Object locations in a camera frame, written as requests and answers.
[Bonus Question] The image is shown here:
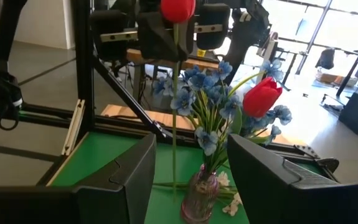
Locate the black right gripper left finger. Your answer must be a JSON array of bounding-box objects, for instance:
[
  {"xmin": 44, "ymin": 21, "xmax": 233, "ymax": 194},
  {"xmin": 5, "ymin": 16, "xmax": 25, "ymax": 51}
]
[{"xmin": 0, "ymin": 133, "xmax": 158, "ymax": 224}]

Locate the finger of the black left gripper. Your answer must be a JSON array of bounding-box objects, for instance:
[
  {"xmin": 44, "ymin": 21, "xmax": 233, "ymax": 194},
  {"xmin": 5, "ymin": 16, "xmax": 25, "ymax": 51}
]
[
  {"xmin": 137, "ymin": 11, "xmax": 176, "ymax": 62},
  {"xmin": 177, "ymin": 17, "xmax": 196, "ymax": 62}
]

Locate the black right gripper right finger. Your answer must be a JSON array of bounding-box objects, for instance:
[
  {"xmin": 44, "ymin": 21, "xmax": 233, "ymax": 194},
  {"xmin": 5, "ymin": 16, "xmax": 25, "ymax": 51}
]
[{"xmin": 227, "ymin": 133, "xmax": 358, "ymax": 224}]

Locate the red artificial tulip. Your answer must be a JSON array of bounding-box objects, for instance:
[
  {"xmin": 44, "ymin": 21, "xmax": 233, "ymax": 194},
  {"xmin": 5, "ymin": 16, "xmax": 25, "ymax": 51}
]
[
  {"xmin": 228, "ymin": 76, "xmax": 284, "ymax": 147},
  {"xmin": 160, "ymin": 0, "xmax": 197, "ymax": 203}
]

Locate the white artificial flower bunch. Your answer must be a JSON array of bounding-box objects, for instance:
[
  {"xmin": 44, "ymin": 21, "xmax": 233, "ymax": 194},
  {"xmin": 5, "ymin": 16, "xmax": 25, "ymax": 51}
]
[{"xmin": 153, "ymin": 170, "xmax": 245, "ymax": 218}]

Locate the purple ribbed glass vase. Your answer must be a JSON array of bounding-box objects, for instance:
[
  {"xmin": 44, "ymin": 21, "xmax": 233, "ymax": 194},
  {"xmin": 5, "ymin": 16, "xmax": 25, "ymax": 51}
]
[{"xmin": 180, "ymin": 164, "xmax": 220, "ymax": 224}]

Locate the green table mat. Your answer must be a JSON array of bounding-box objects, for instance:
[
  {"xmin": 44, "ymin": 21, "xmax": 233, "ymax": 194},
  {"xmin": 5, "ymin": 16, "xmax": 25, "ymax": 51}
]
[{"xmin": 50, "ymin": 130, "xmax": 326, "ymax": 224}]

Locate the white corner strip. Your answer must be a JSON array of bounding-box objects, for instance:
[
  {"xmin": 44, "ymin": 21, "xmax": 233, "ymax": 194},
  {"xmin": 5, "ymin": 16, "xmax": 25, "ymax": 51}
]
[{"xmin": 60, "ymin": 98, "xmax": 86, "ymax": 157}]

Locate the black floor case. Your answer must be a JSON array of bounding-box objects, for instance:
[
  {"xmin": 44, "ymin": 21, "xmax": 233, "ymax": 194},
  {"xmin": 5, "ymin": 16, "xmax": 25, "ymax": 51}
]
[{"xmin": 337, "ymin": 91, "xmax": 358, "ymax": 136}]

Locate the black office chair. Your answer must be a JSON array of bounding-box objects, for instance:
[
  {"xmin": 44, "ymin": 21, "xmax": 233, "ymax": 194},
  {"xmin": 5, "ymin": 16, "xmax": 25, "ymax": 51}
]
[{"xmin": 314, "ymin": 47, "xmax": 336, "ymax": 70}]

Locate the black cable bundle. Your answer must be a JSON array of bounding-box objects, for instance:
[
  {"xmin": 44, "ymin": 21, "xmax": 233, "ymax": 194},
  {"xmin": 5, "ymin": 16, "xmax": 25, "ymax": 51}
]
[{"xmin": 0, "ymin": 67, "xmax": 24, "ymax": 131}]

